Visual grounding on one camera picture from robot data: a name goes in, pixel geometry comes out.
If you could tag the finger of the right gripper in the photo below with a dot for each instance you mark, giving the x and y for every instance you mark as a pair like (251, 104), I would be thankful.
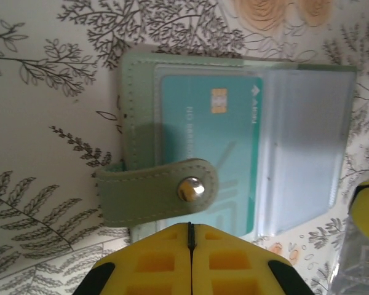
(367, 212)

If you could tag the light green card holder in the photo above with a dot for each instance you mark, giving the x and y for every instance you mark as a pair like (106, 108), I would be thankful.
(135, 92)

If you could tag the clear acrylic card stand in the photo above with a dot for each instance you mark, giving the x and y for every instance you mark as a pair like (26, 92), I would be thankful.
(356, 270)

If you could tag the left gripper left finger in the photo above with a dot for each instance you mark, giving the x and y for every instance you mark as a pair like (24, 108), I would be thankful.
(147, 264)

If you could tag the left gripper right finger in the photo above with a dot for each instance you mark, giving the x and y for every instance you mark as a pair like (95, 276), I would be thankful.
(233, 264)

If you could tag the floral patterned table cover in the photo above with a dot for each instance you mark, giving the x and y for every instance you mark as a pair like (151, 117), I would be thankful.
(49, 123)

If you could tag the teal card with chip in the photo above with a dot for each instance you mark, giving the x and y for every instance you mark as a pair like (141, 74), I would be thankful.
(187, 101)

